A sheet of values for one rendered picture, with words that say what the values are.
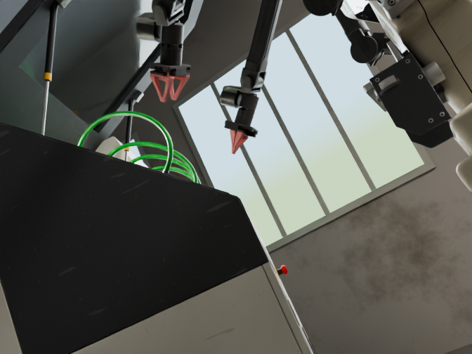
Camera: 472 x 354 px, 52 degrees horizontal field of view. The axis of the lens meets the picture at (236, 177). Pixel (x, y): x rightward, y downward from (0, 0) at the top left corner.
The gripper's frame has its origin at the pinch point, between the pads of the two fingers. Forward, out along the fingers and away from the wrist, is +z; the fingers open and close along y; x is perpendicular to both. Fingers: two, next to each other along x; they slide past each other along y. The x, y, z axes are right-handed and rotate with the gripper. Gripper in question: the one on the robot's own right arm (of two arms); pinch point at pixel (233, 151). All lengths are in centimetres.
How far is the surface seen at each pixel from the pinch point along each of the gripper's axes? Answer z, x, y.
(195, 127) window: -25, -201, 118
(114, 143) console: 9, -13, 55
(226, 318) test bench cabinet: 39, 49, -30
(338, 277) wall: 50, -196, -24
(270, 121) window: -43, -193, 57
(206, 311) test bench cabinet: 39, 50, -25
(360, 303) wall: 61, -195, -43
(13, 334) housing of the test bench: 57, 60, 13
